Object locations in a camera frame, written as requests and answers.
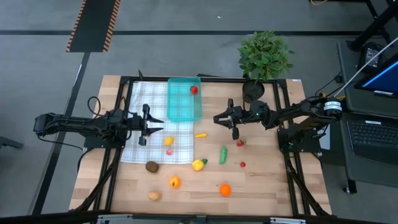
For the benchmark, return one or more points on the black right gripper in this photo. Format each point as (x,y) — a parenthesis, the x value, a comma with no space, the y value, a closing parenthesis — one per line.
(239,116)

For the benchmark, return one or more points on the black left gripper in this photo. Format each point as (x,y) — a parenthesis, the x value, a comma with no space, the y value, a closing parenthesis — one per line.
(144,124)

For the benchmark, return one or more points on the yellow toy lemon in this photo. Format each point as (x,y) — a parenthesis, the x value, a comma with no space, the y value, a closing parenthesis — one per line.
(168,141)

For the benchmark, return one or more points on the red toy strawberry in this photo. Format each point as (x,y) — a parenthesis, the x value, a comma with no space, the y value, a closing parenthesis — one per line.
(239,143)

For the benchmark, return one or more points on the small yellow toy banana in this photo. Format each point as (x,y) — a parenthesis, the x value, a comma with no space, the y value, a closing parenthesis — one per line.
(201,135)

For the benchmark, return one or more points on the green toy cucumber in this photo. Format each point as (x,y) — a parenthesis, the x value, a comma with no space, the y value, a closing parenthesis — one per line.
(223,155)

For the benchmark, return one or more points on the brown toy kiwi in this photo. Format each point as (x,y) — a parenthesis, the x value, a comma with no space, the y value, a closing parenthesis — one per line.
(152,167)

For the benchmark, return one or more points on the red toy tomato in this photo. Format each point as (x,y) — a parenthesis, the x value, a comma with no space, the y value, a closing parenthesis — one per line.
(194,90)

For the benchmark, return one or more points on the small red toy cherry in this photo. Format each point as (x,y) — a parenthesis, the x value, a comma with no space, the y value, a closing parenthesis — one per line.
(242,164)

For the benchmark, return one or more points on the orange toy persimmon with stem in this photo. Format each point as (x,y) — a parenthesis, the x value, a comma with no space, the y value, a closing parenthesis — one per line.
(175,182)

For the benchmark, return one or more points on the tan toy potato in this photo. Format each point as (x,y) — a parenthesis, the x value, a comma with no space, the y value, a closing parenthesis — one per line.
(155,195)

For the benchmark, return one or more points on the orange toy tangerine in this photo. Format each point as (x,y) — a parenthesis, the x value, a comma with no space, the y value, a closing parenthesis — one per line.
(225,190)

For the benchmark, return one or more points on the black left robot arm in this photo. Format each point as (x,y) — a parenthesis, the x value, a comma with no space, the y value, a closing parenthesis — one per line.
(77,124)

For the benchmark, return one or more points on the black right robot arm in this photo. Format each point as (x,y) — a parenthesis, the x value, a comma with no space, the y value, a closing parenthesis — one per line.
(295,110)

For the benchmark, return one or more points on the teal translucent tupperware container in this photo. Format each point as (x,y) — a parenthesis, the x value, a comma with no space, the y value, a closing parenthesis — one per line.
(183,105)

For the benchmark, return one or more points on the white grey checkered cloth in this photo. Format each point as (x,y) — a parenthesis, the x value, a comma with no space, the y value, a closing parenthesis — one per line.
(146,93)

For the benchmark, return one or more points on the green plant in black pot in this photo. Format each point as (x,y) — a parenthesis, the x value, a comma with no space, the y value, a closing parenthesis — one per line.
(264,56)

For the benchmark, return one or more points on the yellow plug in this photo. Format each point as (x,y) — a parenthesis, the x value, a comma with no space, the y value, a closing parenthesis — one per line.
(325,96)

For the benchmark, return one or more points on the black orange-striped floor mat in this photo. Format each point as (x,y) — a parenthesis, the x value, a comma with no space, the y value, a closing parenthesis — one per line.
(93,25)

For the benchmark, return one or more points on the black crossbar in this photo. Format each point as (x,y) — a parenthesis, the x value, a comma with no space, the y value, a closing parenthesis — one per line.
(46,218)

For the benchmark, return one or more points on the dark metal leg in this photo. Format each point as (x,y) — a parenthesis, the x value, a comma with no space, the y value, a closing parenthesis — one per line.
(9,142)

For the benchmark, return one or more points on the dark laptop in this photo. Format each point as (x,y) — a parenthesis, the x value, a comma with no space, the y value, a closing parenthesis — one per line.
(373,137)

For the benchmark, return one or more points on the black power adapter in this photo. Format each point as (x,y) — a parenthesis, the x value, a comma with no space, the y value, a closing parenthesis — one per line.
(370,56)

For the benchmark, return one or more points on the monitor with blue screen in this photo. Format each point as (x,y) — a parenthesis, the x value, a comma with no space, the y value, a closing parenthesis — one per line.
(384,79)

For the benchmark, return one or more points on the black stand leg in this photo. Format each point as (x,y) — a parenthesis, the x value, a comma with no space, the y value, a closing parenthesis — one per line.
(373,28)

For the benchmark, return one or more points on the black aluminium table frame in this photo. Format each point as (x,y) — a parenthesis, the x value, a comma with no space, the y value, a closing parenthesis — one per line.
(224,80)

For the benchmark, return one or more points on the silver mount bracket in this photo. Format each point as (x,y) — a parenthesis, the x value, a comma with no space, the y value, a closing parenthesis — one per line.
(287,221)
(115,219)

